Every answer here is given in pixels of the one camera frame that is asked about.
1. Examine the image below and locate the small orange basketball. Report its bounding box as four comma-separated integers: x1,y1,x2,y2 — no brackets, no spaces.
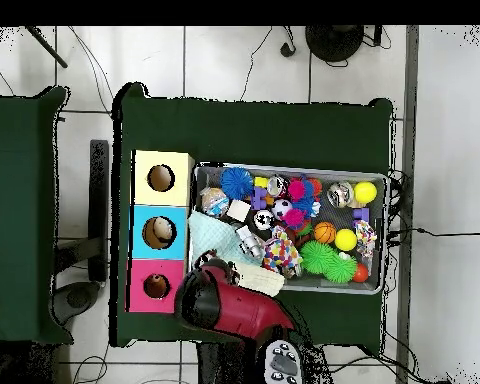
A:
313,221,337,244

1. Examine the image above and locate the yellow smooth ball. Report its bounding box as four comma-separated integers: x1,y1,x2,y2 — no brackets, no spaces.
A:
334,228,358,252

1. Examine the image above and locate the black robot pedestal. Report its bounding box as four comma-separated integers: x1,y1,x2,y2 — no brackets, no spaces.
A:
195,341,265,384

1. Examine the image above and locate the crushed clear plastic bottle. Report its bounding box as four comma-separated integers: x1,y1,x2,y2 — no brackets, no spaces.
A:
199,187,230,219

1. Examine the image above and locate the silver toy robot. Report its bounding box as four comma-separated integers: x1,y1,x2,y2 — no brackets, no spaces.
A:
234,224,267,259

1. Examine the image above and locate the black round stand base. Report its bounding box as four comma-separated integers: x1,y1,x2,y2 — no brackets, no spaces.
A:
304,25,365,64

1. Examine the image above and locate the blue spiky rubber ball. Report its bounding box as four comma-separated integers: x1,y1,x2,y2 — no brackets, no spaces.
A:
219,166,254,201

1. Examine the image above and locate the mint green waffle cloth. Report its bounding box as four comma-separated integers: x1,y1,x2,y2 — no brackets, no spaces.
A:
187,210,262,267

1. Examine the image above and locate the black slanted rod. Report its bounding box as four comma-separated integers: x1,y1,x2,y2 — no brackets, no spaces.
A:
25,25,69,69

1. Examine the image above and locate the wooden box with three holes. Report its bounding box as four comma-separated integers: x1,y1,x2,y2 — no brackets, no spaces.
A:
125,149,196,315

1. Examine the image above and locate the black upright stand bar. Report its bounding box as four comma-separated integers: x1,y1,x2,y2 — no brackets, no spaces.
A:
87,139,110,282

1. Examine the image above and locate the black cable with plug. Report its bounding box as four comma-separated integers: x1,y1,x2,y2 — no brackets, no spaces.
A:
387,226,480,238

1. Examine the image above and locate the cream waffle cloth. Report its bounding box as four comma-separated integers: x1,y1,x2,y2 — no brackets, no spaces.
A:
232,260,286,298

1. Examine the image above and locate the white cloth with colourful dots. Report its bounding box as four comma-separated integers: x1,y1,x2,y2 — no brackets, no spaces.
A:
261,225,304,279

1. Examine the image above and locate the grey round stand foot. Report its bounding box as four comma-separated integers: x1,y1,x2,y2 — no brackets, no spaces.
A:
53,281,102,325

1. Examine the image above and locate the silver wire mesh bin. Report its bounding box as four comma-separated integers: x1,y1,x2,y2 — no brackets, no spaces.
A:
186,161,390,297

